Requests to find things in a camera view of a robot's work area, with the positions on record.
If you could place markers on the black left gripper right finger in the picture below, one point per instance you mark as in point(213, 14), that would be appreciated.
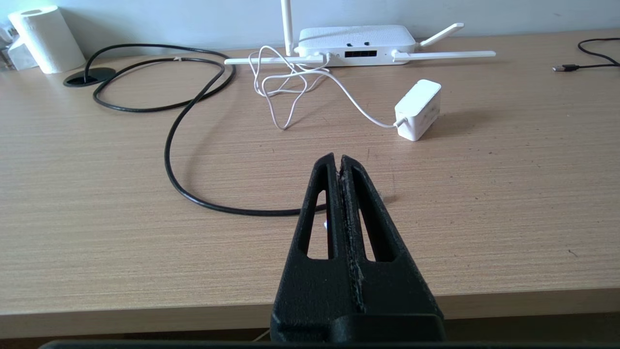
point(397, 291)

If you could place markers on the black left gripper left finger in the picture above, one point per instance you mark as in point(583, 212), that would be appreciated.
point(310, 291)

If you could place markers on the white power adapter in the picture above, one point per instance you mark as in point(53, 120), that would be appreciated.
point(419, 109)

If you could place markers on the white router body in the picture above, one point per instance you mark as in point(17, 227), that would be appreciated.
point(356, 36)

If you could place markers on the white paper towel roll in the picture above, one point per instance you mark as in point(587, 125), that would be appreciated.
point(48, 39)

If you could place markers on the small white container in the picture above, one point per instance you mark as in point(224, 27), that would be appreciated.
point(22, 58)

